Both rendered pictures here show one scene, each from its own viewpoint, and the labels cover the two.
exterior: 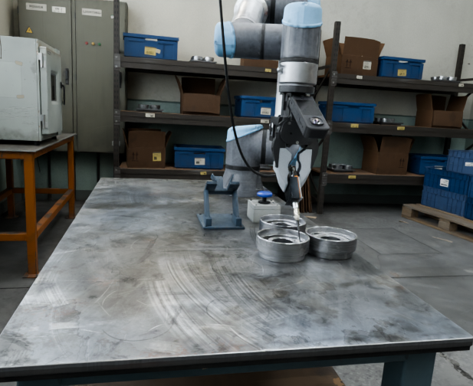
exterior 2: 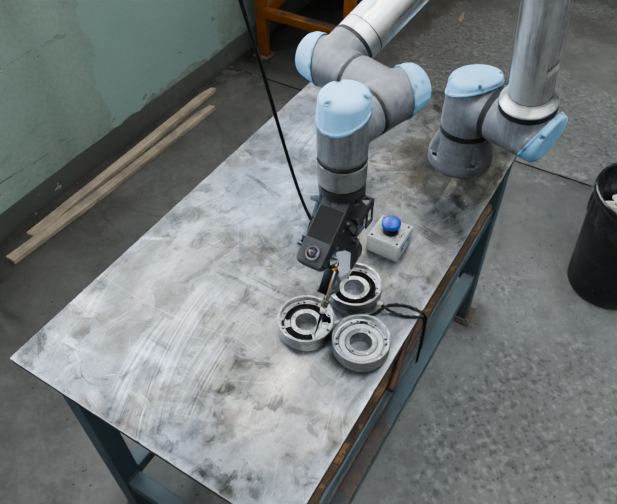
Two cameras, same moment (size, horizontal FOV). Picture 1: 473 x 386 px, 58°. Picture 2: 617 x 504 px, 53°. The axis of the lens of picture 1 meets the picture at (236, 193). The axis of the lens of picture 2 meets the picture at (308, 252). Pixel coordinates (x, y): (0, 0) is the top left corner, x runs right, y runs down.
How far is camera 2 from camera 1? 0.94 m
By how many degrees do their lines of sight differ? 52
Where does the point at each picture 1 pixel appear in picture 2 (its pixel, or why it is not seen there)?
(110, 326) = (89, 358)
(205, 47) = not seen: outside the picture
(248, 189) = (452, 167)
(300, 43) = (323, 149)
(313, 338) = (178, 451)
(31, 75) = not seen: outside the picture
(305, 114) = (310, 235)
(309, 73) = (335, 184)
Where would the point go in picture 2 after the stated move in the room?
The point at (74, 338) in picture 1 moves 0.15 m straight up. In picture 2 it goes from (63, 359) to (35, 309)
